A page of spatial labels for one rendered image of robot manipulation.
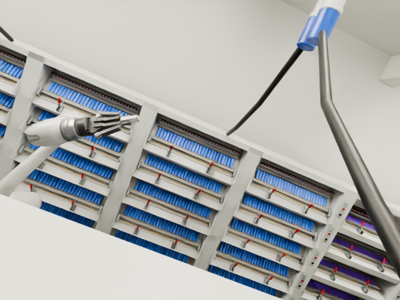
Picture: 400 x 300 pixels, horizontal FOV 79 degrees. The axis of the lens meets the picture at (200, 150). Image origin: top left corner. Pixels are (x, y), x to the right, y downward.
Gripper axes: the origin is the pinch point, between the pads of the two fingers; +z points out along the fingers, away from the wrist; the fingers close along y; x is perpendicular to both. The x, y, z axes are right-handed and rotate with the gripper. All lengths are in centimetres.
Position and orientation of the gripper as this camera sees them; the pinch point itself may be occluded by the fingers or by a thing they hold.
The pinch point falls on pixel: (130, 119)
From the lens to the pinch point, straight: 101.2
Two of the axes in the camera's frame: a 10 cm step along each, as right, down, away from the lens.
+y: -1.1, -8.9, 4.5
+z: 9.9, -1.6, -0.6
